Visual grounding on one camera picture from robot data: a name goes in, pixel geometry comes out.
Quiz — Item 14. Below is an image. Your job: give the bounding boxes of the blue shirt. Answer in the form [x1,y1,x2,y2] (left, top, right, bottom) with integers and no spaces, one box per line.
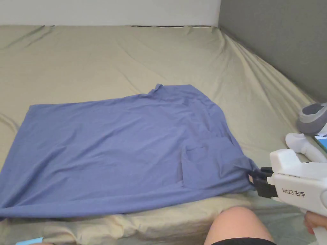
[0,83,259,221]

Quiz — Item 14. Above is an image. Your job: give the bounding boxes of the person's legs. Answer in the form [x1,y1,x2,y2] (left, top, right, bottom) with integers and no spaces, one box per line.
[203,206,277,245]

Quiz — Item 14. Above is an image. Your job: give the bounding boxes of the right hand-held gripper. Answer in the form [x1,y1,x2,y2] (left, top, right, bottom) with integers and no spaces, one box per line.
[248,149,327,245]

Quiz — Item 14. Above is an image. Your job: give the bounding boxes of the white hand controller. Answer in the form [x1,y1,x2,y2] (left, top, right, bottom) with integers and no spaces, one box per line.
[285,132,327,163]

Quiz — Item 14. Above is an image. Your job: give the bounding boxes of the bed with beige sheet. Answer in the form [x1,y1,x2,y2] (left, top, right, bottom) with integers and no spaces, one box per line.
[0,25,327,245]

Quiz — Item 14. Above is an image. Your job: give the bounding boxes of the person's right hand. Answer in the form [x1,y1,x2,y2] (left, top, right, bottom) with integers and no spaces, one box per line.
[304,210,327,235]

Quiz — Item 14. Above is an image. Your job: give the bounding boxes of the phone with lit screen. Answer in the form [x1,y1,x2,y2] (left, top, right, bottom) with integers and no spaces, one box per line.
[313,134,327,154]

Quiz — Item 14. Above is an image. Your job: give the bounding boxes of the pale blue card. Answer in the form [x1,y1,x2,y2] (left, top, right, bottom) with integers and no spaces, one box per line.
[16,237,44,245]

